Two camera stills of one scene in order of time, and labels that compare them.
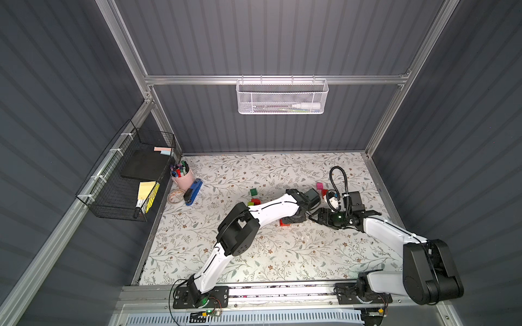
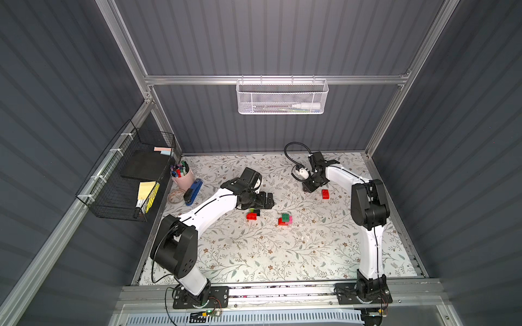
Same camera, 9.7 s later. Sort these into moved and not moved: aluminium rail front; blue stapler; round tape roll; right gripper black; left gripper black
Moved: right gripper black; left gripper black
Not moved: aluminium rail front; round tape roll; blue stapler
